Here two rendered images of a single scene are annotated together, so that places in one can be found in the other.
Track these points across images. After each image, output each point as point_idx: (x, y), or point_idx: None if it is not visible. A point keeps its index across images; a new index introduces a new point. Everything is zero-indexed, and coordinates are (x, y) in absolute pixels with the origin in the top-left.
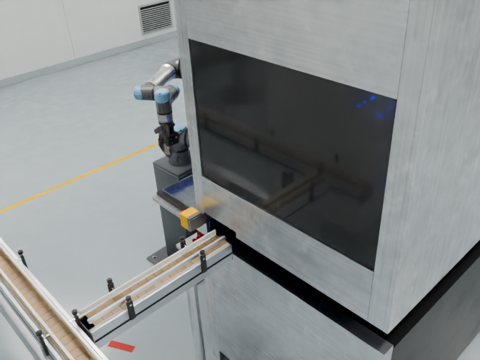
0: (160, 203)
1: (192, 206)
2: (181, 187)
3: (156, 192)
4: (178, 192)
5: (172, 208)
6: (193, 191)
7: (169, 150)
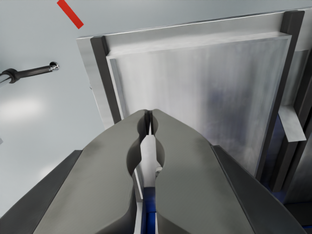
0: (89, 80)
1: (152, 142)
2: (180, 55)
3: (90, 41)
4: (155, 72)
5: (108, 121)
6: (194, 95)
7: (158, 157)
